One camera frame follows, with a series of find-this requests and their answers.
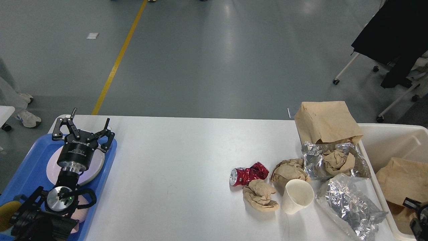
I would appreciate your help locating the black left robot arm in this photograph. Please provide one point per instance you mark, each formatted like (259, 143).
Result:
(52, 195)

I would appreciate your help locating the person in grey trousers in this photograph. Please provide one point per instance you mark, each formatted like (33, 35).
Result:
(11, 95)

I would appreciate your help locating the pink plate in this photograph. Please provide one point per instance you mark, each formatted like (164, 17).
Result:
(97, 162)

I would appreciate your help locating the crumpled brown paper ball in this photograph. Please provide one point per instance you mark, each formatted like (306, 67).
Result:
(288, 170)

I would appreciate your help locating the white side table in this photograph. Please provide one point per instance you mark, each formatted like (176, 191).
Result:
(5, 113)

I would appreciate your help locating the blue plastic tray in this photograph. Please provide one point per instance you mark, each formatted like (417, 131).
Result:
(32, 173)

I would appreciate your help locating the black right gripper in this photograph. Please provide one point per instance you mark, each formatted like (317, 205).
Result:
(418, 225)

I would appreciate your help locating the crumpled paper in foil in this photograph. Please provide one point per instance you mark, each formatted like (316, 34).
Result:
(338, 162)

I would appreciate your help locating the teal and yellow mug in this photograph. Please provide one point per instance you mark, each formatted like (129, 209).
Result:
(7, 210)

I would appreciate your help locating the crushed red soda can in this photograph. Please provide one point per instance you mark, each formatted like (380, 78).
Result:
(242, 176)

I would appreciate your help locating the foil wrapper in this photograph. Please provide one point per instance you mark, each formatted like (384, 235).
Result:
(315, 167)
(350, 208)

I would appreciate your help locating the large brown paper bag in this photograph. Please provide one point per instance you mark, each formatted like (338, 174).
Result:
(401, 179)

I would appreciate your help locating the beige plastic bin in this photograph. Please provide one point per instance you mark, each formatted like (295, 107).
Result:
(380, 143)

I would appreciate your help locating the white paper cup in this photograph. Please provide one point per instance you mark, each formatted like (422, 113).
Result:
(298, 194)

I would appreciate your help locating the crumpled tan napkin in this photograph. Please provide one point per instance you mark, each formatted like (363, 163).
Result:
(258, 193)

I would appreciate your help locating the pink mug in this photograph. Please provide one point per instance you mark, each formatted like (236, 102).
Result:
(80, 214)

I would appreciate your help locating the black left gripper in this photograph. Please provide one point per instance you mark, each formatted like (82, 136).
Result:
(77, 156)

